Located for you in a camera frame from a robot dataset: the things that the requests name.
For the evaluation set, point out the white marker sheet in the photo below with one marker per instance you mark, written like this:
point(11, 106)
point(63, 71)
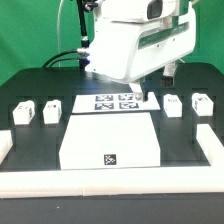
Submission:
point(120, 102)

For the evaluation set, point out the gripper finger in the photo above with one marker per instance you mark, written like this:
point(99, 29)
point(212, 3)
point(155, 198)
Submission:
point(138, 92)
point(168, 74)

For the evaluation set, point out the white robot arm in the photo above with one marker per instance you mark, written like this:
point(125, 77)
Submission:
point(139, 11)

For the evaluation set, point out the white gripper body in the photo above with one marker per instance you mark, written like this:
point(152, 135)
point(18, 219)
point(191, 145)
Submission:
point(125, 52)

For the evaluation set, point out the white square tabletop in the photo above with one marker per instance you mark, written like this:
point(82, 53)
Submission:
point(104, 141)

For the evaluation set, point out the white front fence wall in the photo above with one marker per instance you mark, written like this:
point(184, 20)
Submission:
point(111, 182)

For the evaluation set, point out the white left fence block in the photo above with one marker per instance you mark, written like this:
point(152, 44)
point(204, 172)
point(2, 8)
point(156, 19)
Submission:
point(5, 143)

